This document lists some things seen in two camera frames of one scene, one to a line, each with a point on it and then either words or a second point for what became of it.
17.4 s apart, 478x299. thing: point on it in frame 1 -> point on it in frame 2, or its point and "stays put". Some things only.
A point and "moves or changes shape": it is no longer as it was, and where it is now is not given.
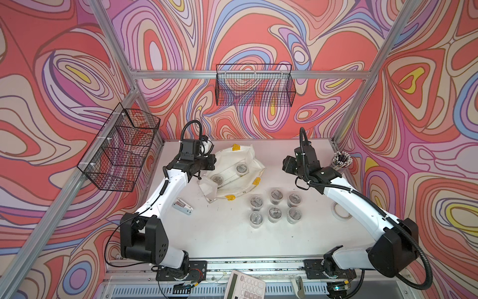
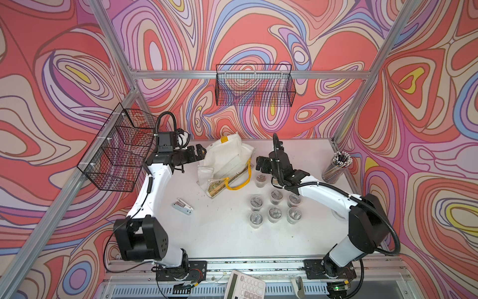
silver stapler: x=183 y=206 stays put
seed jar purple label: x=256 y=202 stays put
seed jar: x=275 y=213 stays put
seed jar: x=294 y=200 stays put
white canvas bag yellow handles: x=237 y=171 moves or changes shape
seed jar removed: x=294 y=215 stays put
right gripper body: x=291 y=166 -> x=266 y=167
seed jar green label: x=256 y=219 stays put
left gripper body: x=203 y=163 -> x=181 y=156
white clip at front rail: x=299 y=290 stays put
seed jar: x=241 y=169 -> x=260 y=180
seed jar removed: x=276 y=196 stays put
